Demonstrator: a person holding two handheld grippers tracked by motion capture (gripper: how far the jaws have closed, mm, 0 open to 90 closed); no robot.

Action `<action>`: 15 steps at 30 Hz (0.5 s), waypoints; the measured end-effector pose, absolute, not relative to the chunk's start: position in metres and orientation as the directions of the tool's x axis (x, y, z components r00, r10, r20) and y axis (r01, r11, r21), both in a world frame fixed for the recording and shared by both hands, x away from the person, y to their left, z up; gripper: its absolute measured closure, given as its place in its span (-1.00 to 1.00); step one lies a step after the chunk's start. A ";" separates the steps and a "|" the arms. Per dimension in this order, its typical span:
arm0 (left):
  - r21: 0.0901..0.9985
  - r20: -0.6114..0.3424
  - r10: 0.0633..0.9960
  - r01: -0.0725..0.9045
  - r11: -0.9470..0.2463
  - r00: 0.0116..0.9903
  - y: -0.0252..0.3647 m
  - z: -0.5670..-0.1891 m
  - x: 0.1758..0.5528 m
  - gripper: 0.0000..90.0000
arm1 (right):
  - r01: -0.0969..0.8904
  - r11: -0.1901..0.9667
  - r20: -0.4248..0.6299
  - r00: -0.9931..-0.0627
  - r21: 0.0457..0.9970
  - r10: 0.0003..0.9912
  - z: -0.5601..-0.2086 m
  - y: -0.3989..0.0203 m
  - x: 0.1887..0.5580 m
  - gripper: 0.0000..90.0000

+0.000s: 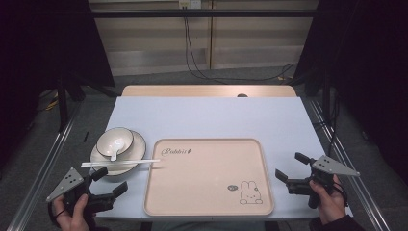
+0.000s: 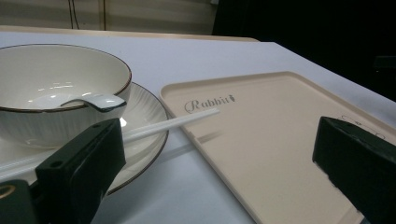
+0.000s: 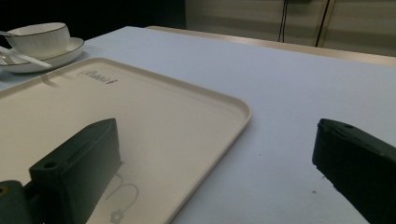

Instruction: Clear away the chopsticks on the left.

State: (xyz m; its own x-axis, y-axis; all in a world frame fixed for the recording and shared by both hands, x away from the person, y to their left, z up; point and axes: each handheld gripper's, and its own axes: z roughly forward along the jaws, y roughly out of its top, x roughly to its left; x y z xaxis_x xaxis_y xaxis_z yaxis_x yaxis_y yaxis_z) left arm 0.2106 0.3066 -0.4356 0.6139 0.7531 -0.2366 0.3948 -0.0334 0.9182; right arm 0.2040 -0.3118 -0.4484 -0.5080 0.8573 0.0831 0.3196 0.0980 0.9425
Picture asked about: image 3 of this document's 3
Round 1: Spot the white gold-rimmed saucer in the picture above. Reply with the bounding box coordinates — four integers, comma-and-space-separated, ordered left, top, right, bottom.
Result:
0, 36, 86, 74

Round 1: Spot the black cable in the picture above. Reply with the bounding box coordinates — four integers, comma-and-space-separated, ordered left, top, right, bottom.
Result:
277, 0, 289, 43
315, 0, 331, 48

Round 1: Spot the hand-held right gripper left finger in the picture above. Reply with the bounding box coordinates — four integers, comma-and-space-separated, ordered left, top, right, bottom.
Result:
28, 118, 123, 224

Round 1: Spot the cream plastic tray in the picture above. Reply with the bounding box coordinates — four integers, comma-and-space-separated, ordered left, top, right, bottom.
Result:
0, 57, 252, 224

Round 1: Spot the silver spoon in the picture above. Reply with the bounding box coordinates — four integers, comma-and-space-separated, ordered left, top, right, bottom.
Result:
0, 45, 53, 69

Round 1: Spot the white gold-rimmed cup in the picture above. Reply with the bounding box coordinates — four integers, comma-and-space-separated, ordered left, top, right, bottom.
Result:
5, 21, 72, 61

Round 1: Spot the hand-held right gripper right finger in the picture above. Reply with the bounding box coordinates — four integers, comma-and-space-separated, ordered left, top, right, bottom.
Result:
312, 118, 396, 224

